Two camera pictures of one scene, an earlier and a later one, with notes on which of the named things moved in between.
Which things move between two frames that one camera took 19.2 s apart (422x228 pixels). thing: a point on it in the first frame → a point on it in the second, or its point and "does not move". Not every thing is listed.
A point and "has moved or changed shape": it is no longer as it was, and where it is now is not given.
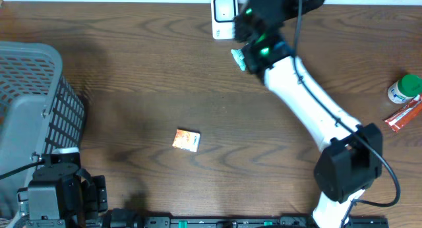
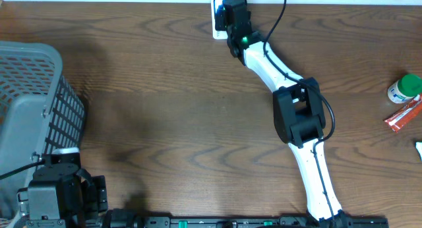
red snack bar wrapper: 403,116 does not move
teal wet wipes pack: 239,57 has moved or changed shape
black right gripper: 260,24 → 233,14
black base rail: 233,222 does not move
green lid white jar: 407,87 does not move
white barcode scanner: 224,8 does not move
